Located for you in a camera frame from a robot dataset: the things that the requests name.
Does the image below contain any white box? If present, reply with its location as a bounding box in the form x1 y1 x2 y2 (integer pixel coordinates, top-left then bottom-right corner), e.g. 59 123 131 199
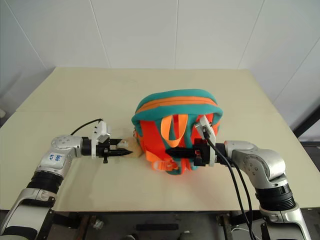
116 136 142 159

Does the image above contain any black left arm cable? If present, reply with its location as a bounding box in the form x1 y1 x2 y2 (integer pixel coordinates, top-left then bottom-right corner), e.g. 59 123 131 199
69 118 105 136

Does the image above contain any orange and teal backpack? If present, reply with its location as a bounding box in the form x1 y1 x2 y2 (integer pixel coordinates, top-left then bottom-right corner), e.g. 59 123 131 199
131 90 224 176

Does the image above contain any black table frame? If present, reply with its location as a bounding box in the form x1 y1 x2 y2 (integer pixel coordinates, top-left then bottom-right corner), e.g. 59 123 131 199
48 211 266 240

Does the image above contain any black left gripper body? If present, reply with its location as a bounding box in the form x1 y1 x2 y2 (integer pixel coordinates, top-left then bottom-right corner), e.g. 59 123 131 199
95 138 118 165

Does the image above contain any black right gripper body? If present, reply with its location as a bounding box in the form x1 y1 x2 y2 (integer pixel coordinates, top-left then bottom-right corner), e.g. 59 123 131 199
192 138 213 167

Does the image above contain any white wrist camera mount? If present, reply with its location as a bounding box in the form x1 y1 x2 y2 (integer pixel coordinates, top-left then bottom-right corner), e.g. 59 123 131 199
194 114 219 167
90 121 112 160

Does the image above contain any thin white cable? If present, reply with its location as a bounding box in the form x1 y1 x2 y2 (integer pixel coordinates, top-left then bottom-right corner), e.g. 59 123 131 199
229 225 250 234

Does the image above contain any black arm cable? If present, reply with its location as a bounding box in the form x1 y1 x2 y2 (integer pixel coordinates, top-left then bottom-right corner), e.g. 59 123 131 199
215 143 258 240
69 118 105 136
202 126 254 240

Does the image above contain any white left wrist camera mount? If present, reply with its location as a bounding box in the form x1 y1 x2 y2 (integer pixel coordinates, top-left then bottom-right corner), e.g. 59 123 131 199
90 121 112 160

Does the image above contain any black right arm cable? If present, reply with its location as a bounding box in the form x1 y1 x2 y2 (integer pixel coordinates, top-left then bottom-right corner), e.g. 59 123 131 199
215 143 258 240
202 126 254 240

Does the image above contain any black metal rack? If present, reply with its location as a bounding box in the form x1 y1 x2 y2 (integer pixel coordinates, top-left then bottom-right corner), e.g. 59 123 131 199
292 99 320 177

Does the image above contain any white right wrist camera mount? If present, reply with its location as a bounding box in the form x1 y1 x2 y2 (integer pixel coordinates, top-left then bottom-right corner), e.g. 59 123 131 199
194 114 219 167

